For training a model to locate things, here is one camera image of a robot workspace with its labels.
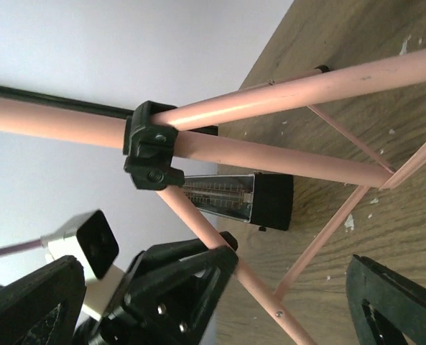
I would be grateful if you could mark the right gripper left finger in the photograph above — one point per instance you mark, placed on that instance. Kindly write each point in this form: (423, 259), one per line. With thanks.
(43, 306)

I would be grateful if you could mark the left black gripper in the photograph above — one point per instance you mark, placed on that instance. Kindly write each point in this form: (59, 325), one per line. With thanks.
(167, 295)

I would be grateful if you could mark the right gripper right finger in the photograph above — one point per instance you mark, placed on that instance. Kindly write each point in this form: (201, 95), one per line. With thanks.
(385, 307)

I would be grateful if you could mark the clear metronome cover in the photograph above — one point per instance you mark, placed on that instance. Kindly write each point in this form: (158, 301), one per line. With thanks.
(228, 196)

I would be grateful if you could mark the black metronome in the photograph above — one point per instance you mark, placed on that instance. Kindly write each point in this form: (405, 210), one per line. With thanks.
(273, 200)

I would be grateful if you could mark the pink music stand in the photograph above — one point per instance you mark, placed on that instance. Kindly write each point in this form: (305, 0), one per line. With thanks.
(157, 133)

